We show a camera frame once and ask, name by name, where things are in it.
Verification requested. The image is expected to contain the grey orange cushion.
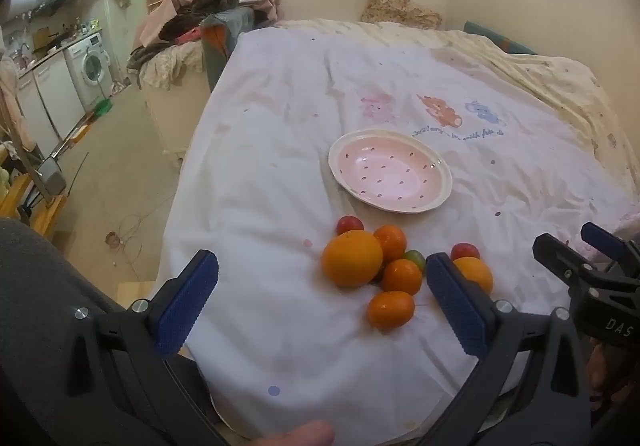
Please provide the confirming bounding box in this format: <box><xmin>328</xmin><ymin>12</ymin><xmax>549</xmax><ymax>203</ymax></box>
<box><xmin>200</xmin><ymin>6</ymin><xmax>261</xmax><ymax>92</ymax></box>

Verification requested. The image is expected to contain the yellow wooden frame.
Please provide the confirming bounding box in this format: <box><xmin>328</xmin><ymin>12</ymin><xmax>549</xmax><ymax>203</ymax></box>
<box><xmin>0</xmin><ymin>146</ymin><xmax>68</xmax><ymax>242</ymax></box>

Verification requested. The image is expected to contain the large orange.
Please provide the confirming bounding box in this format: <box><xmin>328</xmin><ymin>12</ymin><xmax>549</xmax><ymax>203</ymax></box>
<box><xmin>321</xmin><ymin>229</ymin><xmax>385</xmax><ymax>289</ymax></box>

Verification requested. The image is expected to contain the cream floral quilt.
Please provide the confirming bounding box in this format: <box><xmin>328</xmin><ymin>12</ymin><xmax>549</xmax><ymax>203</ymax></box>
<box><xmin>280</xmin><ymin>18</ymin><xmax>632</xmax><ymax>192</ymax></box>

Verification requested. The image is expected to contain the red cherry tomato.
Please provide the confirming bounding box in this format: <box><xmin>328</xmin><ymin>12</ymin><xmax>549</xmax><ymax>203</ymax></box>
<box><xmin>335</xmin><ymin>215</ymin><xmax>365</xmax><ymax>237</ymax></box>
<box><xmin>450</xmin><ymin>242</ymin><xmax>481</xmax><ymax>261</ymax></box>

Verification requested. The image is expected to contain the floral sheet sofa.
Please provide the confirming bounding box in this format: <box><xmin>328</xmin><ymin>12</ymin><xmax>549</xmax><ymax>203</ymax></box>
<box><xmin>131</xmin><ymin>38</ymin><xmax>213</xmax><ymax>167</ymax></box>

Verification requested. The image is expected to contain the white printed blanket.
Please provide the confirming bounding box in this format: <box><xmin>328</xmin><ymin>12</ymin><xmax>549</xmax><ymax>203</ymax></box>
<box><xmin>159</xmin><ymin>21</ymin><xmax>636</xmax><ymax>443</ymax></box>

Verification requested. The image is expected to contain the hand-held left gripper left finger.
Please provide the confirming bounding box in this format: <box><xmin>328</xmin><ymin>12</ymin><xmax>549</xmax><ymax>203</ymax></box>
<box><xmin>65</xmin><ymin>250</ymin><xmax>231</xmax><ymax>446</ymax></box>

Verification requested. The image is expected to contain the small mandarin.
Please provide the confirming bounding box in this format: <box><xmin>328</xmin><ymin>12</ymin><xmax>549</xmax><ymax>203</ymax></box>
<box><xmin>381</xmin><ymin>258</ymin><xmax>424</xmax><ymax>296</ymax></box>
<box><xmin>366</xmin><ymin>290</ymin><xmax>416</xmax><ymax>333</ymax></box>
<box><xmin>372</xmin><ymin>224</ymin><xmax>408</xmax><ymax>263</ymax></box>

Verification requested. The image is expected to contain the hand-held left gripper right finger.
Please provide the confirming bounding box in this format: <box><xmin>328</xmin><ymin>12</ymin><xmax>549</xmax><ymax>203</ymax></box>
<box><xmin>415</xmin><ymin>252</ymin><xmax>593</xmax><ymax>446</ymax></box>

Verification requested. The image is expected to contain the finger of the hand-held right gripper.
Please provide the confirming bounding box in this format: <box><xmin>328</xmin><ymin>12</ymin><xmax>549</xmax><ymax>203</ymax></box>
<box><xmin>581</xmin><ymin>222</ymin><xmax>629</xmax><ymax>272</ymax></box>
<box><xmin>532</xmin><ymin>233</ymin><xmax>609</xmax><ymax>290</ymax></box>

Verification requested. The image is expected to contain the person's left hand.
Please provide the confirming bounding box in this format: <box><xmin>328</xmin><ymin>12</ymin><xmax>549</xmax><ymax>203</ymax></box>
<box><xmin>257</xmin><ymin>420</ymin><xmax>336</xmax><ymax>446</ymax></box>

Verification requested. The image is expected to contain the pink cloth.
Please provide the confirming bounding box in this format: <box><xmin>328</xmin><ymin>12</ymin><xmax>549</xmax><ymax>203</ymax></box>
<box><xmin>131</xmin><ymin>0</ymin><xmax>206</xmax><ymax>49</ymax></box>

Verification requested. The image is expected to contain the pink speckled plate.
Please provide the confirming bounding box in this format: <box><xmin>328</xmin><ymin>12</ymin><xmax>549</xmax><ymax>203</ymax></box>
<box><xmin>328</xmin><ymin>129</ymin><xmax>454</xmax><ymax>215</ymax></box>

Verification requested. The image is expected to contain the white washing machine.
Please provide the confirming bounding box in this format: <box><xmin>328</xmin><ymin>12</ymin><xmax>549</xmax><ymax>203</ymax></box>
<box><xmin>64</xmin><ymin>30</ymin><xmax>114</xmax><ymax>109</ymax></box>

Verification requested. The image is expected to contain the thin wire loop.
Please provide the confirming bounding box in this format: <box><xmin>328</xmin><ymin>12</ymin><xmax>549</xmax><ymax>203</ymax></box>
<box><xmin>104</xmin><ymin>213</ymin><xmax>161</xmax><ymax>282</ymax></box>

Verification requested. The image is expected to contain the green grape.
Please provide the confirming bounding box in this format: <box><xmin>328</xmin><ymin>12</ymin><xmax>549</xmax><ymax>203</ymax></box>
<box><xmin>403</xmin><ymin>250</ymin><xmax>427</xmax><ymax>274</ymax></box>

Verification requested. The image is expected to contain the brown floral pillow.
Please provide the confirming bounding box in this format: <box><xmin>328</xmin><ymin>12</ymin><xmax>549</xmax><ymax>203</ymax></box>
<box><xmin>360</xmin><ymin>0</ymin><xmax>444</xmax><ymax>30</ymax></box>

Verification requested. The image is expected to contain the white kitchen cabinet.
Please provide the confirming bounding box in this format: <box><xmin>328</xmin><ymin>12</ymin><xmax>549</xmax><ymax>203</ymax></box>
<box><xmin>16</xmin><ymin>48</ymin><xmax>87</xmax><ymax>159</ymax></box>

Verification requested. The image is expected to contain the teal pillow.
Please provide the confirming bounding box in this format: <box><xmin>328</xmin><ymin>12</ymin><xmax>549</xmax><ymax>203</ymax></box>
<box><xmin>463</xmin><ymin>20</ymin><xmax>538</xmax><ymax>56</ymax></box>

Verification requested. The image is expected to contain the person's right hand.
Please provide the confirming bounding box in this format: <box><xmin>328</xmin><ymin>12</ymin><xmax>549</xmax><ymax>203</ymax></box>
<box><xmin>587</xmin><ymin>343</ymin><xmax>621</xmax><ymax>414</ymax></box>

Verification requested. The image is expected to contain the medium orange with stem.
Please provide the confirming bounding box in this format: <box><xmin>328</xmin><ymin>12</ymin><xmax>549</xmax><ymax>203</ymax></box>
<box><xmin>452</xmin><ymin>257</ymin><xmax>494</xmax><ymax>294</ymax></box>

